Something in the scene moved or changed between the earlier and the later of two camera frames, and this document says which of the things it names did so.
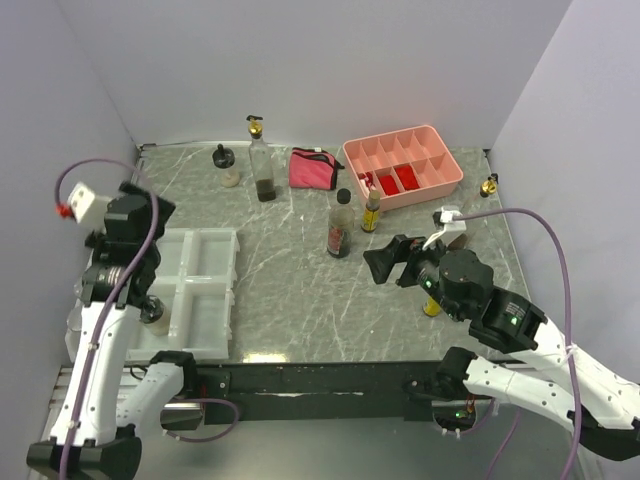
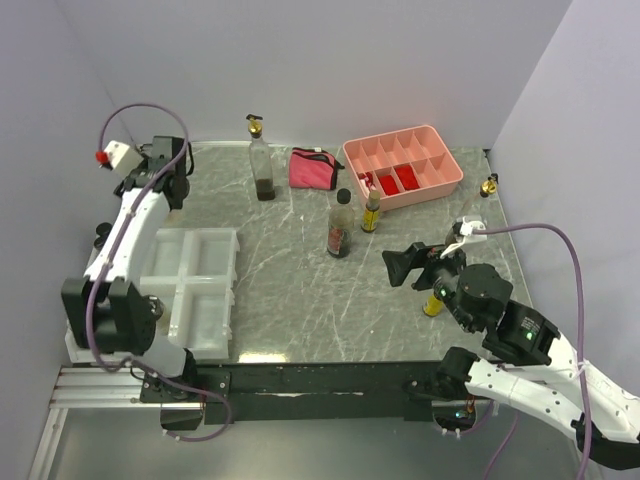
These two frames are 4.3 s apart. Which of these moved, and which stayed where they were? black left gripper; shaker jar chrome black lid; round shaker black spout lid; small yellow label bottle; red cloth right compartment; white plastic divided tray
Moved: round shaker black spout lid; black left gripper
Stayed: red cloth right compartment; shaker jar chrome black lid; white plastic divided tray; small yellow label bottle
